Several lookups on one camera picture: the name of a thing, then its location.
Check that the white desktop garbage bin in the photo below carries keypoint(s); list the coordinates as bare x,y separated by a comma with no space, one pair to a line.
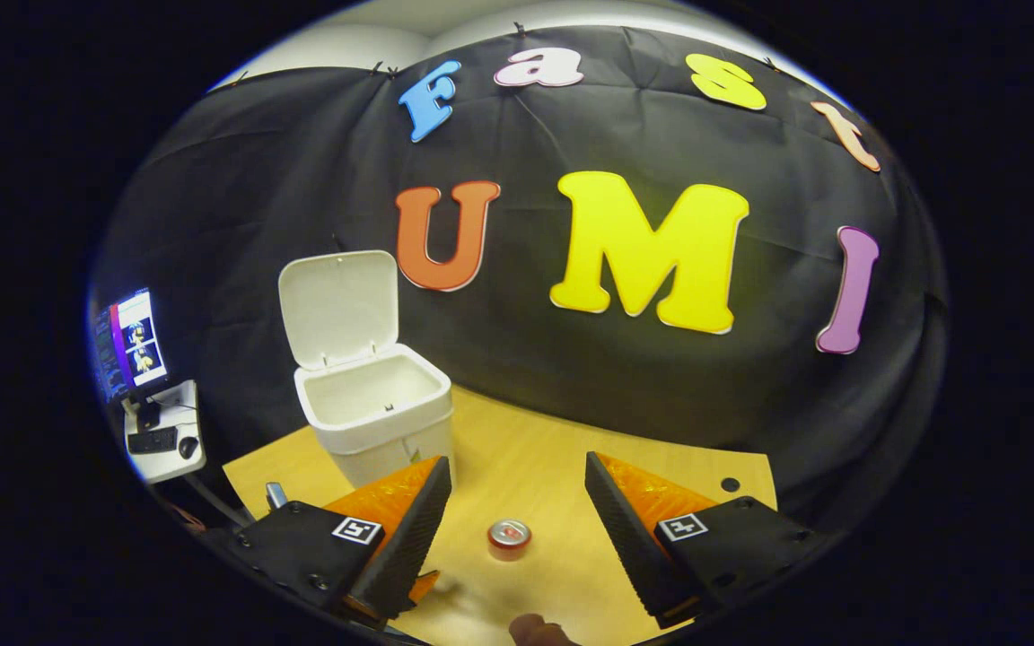
373,435

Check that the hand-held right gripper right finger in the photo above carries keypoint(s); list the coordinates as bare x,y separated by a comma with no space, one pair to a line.
632,543

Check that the red pop can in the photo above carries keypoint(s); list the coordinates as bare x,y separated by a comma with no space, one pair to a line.
509,538

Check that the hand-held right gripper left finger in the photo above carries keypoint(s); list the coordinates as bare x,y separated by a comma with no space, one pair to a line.
405,547

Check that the black computer mouse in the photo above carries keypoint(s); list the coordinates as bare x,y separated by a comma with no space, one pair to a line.
188,447

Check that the black keyboard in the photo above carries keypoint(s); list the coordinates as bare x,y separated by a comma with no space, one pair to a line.
152,440

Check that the small grey object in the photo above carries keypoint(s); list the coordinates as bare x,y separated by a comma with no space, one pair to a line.
276,495

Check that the black backdrop cloth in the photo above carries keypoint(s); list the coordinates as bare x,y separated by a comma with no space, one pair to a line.
571,386

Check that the white side table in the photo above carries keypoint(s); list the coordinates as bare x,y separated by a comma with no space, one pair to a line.
187,410

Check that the wooden desktop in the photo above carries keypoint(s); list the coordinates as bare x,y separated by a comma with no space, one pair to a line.
517,467

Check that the computer monitor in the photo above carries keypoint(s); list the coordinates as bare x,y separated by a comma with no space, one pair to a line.
131,341

